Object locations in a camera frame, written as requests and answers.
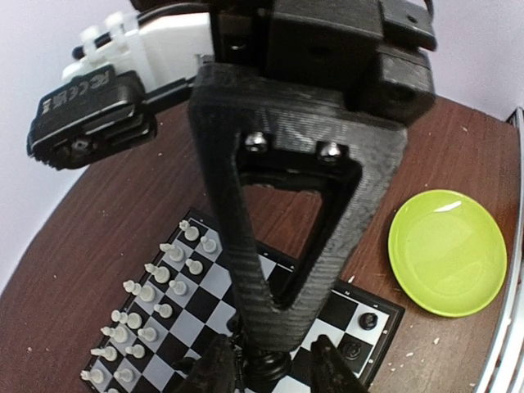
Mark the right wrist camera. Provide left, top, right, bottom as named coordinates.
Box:
left=26, top=65, right=157, bottom=170

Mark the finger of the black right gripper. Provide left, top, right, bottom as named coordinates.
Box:
left=188, top=63, right=407, bottom=351

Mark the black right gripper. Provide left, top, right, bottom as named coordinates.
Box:
left=209, top=1, right=436, bottom=123

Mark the black and grey chessboard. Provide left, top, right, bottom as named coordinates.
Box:
left=81, top=228, right=404, bottom=392

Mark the green plate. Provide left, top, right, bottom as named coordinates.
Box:
left=387, top=189, right=508, bottom=318

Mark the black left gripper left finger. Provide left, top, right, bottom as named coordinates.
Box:
left=174, top=335, right=236, bottom=393

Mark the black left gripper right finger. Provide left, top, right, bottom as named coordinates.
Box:
left=309, top=335, right=368, bottom=393

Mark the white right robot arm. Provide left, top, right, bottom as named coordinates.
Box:
left=27, top=1, right=436, bottom=352

